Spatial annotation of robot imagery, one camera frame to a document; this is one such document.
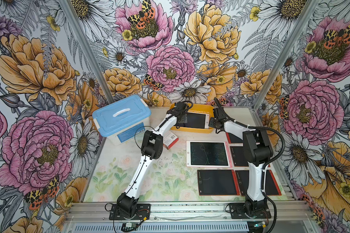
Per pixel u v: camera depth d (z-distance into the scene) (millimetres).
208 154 1116
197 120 1325
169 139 982
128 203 650
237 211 739
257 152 566
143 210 741
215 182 1127
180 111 911
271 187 837
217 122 854
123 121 908
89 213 745
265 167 576
